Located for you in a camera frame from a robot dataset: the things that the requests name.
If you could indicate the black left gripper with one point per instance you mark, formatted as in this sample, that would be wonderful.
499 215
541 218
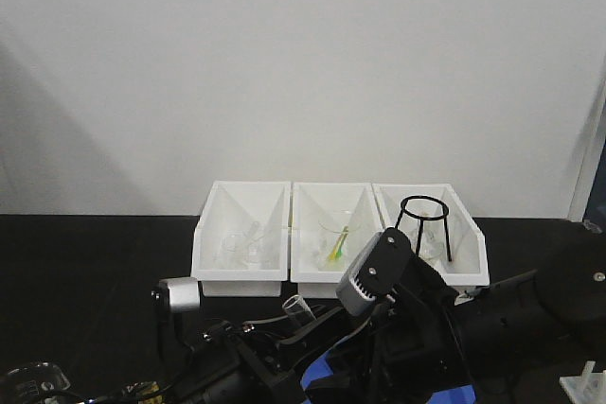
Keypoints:
257 364

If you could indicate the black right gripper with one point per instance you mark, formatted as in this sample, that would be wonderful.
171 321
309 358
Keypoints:
408 350

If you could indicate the clear glass test tube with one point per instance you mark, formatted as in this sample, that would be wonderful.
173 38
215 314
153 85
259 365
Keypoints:
298 311

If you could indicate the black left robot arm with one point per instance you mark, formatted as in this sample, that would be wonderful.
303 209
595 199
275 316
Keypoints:
175 389

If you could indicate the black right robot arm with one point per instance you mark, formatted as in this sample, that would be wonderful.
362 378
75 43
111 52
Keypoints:
553 313

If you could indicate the white test tube rack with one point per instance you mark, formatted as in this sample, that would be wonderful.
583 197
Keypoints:
586 388

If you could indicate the grey pegboard drying rack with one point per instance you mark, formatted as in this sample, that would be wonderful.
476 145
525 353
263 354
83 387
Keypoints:
594 215

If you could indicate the blue plastic tray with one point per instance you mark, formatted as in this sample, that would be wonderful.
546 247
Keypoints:
320 368

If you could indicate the green plastic spatula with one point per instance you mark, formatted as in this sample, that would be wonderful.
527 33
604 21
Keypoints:
336 251

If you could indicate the glass beaker in middle bin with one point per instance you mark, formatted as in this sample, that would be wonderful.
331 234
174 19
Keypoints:
335 229

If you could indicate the middle white storage bin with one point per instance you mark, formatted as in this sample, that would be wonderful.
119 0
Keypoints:
310 202

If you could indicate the white storage bin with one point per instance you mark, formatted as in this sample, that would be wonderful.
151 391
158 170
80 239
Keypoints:
469 268
230 208
310 202

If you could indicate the glass alcohol lamp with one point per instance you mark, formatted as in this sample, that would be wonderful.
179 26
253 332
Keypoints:
432 246

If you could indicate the glassware in left bin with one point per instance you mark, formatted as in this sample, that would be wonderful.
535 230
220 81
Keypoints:
244 249

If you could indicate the left white storage bin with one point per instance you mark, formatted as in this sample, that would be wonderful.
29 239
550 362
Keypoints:
230 208

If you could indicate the right white storage bin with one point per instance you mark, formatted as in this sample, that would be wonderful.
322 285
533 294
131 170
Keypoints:
469 268

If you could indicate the glass beaker on counter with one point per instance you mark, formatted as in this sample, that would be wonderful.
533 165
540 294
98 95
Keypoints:
21 384

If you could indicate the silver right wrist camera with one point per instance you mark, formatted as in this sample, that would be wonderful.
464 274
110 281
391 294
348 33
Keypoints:
374 271

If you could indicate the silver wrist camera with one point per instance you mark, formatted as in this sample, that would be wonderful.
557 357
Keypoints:
374 271
176 295

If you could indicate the black wire tripod stand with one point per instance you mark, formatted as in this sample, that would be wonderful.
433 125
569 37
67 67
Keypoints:
423 219

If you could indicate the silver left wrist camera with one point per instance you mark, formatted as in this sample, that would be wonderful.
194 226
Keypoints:
176 295

